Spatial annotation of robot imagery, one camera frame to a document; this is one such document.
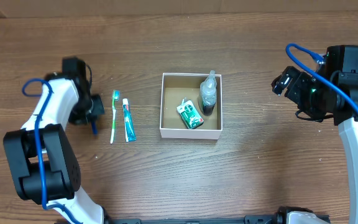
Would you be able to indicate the green white soap packet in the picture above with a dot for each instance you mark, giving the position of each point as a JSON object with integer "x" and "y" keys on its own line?
{"x": 189, "y": 114}

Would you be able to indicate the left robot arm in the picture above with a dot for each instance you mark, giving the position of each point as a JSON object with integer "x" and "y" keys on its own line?
{"x": 43, "y": 166}

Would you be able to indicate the clear dark spray bottle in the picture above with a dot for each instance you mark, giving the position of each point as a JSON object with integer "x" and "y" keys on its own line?
{"x": 207, "y": 95}

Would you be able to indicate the teal toothpaste tube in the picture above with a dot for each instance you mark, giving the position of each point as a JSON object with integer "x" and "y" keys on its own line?
{"x": 128, "y": 124}

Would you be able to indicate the green white toothbrush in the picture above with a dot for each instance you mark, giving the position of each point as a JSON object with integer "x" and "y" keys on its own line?
{"x": 115, "y": 98}

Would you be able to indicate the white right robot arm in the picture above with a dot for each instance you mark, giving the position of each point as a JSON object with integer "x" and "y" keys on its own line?
{"x": 348, "y": 132}

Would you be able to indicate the blue disposable razor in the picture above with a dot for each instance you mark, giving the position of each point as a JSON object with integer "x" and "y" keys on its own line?
{"x": 94, "y": 128}

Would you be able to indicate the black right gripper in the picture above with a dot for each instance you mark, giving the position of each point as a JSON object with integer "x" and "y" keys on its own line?
{"x": 298, "y": 78}

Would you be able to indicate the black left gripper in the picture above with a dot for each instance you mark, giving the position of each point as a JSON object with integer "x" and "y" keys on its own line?
{"x": 99, "y": 108}

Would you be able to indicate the white cardboard box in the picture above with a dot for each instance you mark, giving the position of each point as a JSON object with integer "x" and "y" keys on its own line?
{"x": 177, "y": 89}

